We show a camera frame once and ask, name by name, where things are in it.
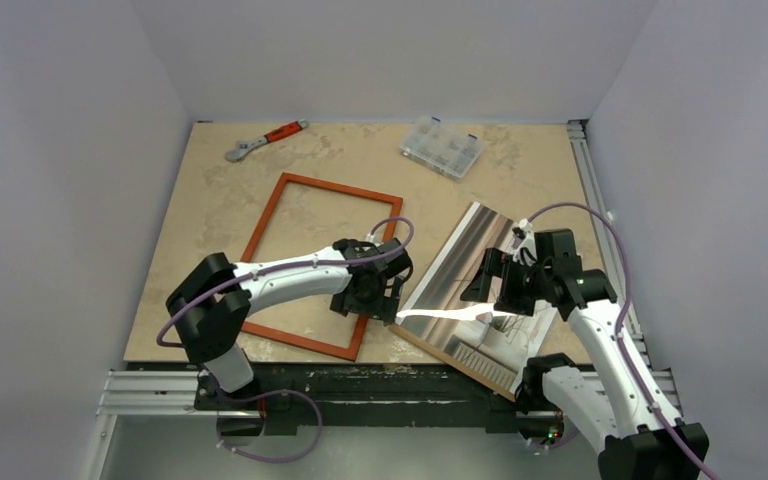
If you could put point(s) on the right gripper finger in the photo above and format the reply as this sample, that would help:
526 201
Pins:
520 304
490 267

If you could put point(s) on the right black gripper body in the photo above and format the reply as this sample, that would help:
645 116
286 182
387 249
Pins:
499 278

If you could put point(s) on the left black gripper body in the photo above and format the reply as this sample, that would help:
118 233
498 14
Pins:
373 298

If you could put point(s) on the photo print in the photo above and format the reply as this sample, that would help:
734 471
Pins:
488 345

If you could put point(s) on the orange wooden picture frame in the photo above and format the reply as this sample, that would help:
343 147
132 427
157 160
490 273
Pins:
316 265

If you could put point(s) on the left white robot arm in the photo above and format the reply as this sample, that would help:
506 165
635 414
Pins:
209 308

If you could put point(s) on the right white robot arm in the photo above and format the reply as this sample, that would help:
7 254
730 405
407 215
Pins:
634 429

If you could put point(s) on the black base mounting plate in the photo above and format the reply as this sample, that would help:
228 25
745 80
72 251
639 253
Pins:
286 396

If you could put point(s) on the clear plastic organizer box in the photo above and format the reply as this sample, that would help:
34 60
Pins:
442 148

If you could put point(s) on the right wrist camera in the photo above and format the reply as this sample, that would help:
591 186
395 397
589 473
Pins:
522 232

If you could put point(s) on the red handled adjustable wrench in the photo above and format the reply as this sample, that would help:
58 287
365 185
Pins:
244 148

